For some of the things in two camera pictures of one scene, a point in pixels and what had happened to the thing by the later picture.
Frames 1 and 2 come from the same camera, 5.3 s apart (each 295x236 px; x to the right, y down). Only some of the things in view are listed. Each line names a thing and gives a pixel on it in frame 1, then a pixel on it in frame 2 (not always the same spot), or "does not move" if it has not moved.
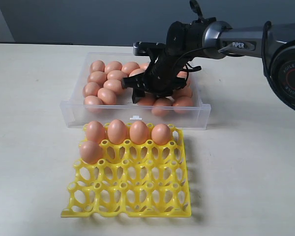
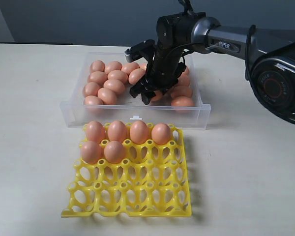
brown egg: [139, 132] does not move
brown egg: [162, 106] -> [114, 152]
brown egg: [161, 134] does not move
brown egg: [116, 74] does not move
